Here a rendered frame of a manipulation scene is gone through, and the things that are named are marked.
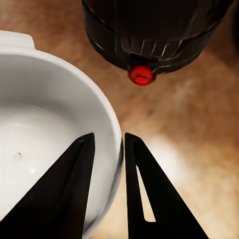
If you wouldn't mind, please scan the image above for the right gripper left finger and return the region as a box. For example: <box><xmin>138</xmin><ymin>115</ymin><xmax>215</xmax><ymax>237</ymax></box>
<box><xmin>0</xmin><ymin>132</ymin><xmax>95</xmax><ymax>239</ymax></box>

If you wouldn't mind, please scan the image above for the coffee cup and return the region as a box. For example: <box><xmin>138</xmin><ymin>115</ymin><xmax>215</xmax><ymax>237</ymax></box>
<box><xmin>0</xmin><ymin>30</ymin><xmax>124</xmax><ymax>239</ymax></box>

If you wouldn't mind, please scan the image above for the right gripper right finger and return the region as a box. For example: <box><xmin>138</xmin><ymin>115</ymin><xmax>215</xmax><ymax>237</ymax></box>
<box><xmin>125</xmin><ymin>133</ymin><xmax>209</xmax><ymax>239</ymax></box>

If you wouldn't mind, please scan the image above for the electric kettle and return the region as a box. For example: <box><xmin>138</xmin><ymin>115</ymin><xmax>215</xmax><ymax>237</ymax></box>
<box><xmin>82</xmin><ymin>0</ymin><xmax>235</xmax><ymax>86</ymax></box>

